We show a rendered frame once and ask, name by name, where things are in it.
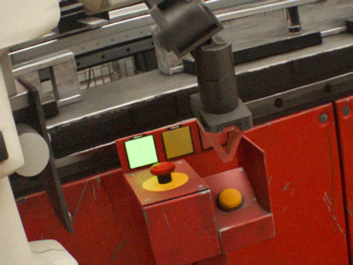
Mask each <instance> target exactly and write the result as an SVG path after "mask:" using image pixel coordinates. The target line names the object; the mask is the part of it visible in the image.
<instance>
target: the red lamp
mask: <svg viewBox="0 0 353 265"><path fill-rule="evenodd" d="M199 128H200V134H201V138H202V147H203V150H204V149H208V148H212V147H213V146H212V145H211V143H210V141H209V140H208V138H207V137H206V135H205V134H204V132H203V130H202V128H201V127H200V125H199ZM216 139H217V141H218V142H219V144H220V145H221V144H226V143H228V135H227V132H223V133H221V134H218V135H217V138H216Z"/></svg>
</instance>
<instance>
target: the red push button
mask: <svg viewBox="0 0 353 265"><path fill-rule="evenodd" d="M174 169H175V165H174V163H172V162H169V161H163V162H158V163H155V164H154V165H153V166H152V167H151V168H150V169H149V172H150V173H151V175H153V176H157V178H158V183H159V184H167V183H170V182H171V181H172V179H171V173H172V172H173V171H174Z"/></svg>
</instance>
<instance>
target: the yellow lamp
mask: <svg viewBox="0 0 353 265"><path fill-rule="evenodd" d="M162 134H163V139H164V143H165V149H166V155H167V157H168V158H172V157H174V156H182V155H186V154H189V153H193V152H194V150H193V146H192V140H191V137H190V130H189V127H188V126H186V127H181V128H178V129H174V130H172V131H167V132H163V133H162Z"/></svg>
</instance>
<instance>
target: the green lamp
mask: <svg viewBox="0 0 353 265"><path fill-rule="evenodd" d="M125 145H126V148H127V153H128V157H129V162H130V167H131V168H135V167H139V166H142V165H146V164H148V163H153V162H157V157H156V152H155V149H154V143H153V137H152V136H148V137H145V138H141V139H136V140H133V141H129V142H126V143H125Z"/></svg>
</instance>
